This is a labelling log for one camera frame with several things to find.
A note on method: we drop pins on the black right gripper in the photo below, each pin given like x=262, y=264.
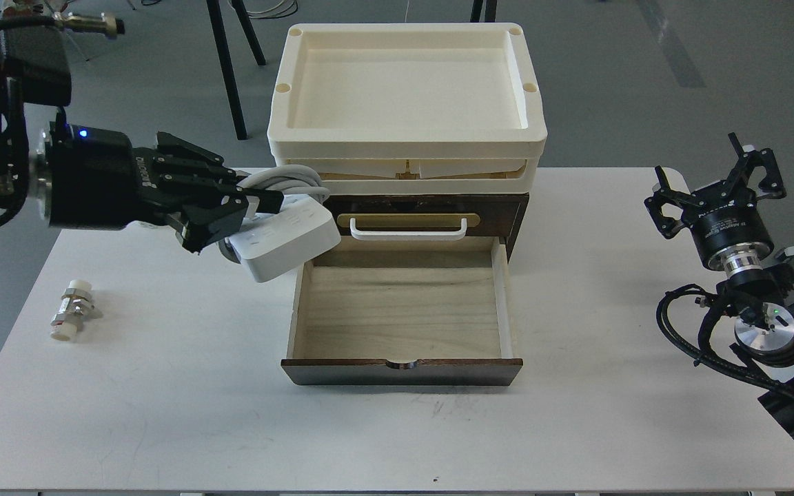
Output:
x=731, y=231

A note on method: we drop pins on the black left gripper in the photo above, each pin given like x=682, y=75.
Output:
x=89, y=178

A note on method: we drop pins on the white power strip with cable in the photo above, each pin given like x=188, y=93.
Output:
x=269, y=245

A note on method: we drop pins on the dark wooden cabinet body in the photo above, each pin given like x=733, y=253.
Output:
x=498, y=215

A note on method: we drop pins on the metal white pipe fitting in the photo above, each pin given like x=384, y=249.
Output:
x=77, y=304

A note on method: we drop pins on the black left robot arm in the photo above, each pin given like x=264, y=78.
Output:
x=35, y=89

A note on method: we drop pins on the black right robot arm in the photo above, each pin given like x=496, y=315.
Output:
x=745, y=329

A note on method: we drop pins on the open wooden drawer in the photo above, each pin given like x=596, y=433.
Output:
x=403, y=313

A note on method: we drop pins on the cream plastic tray cabinet top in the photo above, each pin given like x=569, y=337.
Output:
x=409, y=109

